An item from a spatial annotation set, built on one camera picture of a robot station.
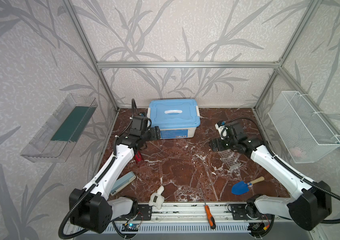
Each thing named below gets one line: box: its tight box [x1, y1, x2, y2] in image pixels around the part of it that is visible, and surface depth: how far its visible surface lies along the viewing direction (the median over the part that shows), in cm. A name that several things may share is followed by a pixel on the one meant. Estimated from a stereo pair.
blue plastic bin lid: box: [149, 98, 201, 129], surface depth 96 cm
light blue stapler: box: [110, 171, 137, 196], surface depth 82 cm
